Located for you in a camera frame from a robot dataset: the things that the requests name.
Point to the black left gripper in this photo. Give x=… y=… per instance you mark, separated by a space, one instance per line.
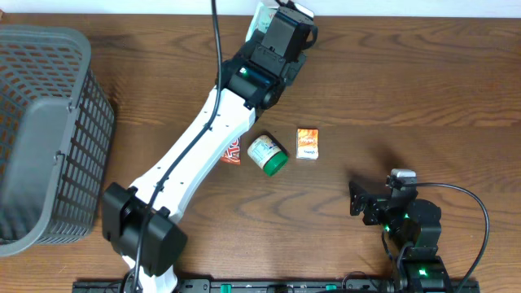
x=294 y=63

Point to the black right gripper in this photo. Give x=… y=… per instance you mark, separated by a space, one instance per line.
x=358 y=203

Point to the orange tissue pack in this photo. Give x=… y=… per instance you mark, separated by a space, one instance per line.
x=307 y=144

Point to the chocolate bar wrapper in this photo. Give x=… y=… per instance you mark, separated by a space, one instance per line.
x=232 y=153

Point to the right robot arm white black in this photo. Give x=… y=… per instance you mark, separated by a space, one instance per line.
x=413 y=225

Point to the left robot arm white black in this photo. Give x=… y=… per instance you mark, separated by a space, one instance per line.
x=141 y=221

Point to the white barcode scanner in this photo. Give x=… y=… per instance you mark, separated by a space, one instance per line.
x=261 y=19

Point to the white jar green lid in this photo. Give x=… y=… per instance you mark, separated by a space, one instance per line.
x=268 y=155

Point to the grey plastic shopping basket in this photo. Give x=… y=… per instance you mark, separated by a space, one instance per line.
x=57 y=127

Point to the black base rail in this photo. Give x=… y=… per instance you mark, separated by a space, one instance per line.
x=208 y=286

